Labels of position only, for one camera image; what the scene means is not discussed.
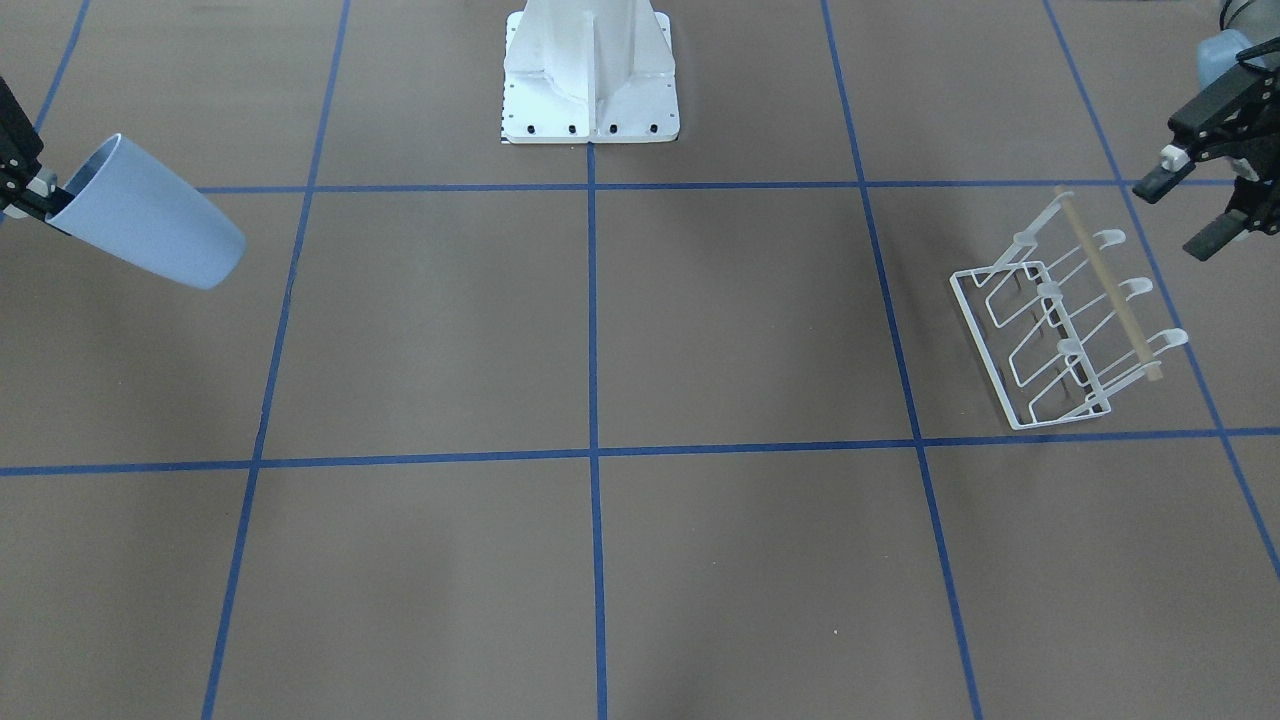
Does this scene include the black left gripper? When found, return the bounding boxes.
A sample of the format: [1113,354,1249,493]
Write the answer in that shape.
[1132,67,1277,263]

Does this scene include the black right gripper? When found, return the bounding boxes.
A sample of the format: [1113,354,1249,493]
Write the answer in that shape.
[1,78,69,225]

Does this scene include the light blue plastic cup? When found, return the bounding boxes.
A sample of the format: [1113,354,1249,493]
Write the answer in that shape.
[45,133,247,290]

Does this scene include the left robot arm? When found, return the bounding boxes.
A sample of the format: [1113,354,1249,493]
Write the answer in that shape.
[1133,1,1279,261]

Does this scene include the white wire cup holder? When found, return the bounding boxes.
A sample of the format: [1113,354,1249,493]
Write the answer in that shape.
[948,186,1189,430]

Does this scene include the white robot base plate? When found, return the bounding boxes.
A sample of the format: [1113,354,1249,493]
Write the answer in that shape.
[500,1,681,145]

